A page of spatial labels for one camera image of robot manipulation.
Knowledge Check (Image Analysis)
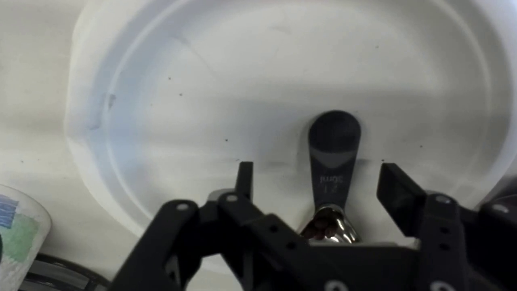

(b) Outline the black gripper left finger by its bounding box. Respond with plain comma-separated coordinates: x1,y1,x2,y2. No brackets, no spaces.
108,162,313,291

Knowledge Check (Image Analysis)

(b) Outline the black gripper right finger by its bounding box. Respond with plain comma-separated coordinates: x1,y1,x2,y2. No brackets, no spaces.
376,162,517,291

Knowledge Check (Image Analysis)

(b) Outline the metal coffee scoop spoon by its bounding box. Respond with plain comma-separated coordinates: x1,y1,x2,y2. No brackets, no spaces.
301,110,362,244

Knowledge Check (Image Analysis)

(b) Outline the white paper plate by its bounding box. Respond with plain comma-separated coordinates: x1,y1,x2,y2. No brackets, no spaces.
65,0,517,241

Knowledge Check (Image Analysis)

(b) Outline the patterned paper cup middle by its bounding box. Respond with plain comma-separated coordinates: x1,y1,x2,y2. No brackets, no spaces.
0,186,52,291

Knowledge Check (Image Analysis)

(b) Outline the wire paper towel holder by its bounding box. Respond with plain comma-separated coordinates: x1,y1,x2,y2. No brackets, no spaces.
18,254,110,291

